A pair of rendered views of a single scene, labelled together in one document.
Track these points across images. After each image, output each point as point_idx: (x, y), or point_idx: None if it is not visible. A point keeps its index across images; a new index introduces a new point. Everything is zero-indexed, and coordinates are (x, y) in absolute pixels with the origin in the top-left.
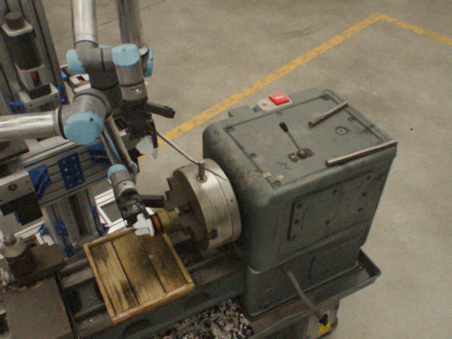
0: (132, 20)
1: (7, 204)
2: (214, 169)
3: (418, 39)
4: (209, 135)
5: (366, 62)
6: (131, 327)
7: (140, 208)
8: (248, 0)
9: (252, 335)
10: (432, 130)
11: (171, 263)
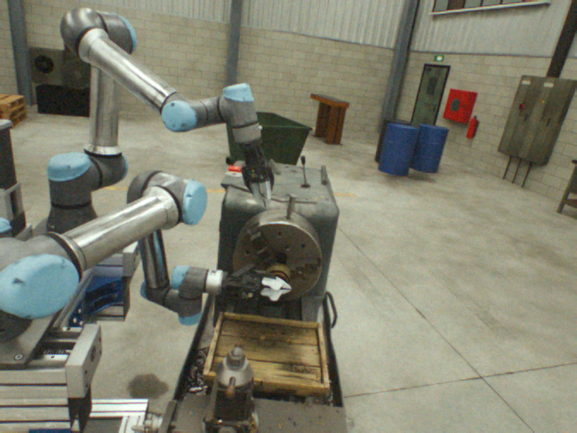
0: (118, 107)
1: (74, 400)
2: (282, 211)
3: (117, 192)
4: (236, 200)
5: (99, 215)
6: None
7: (258, 277)
8: None
9: (327, 364)
10: (192, 234)
11: (282, 328)
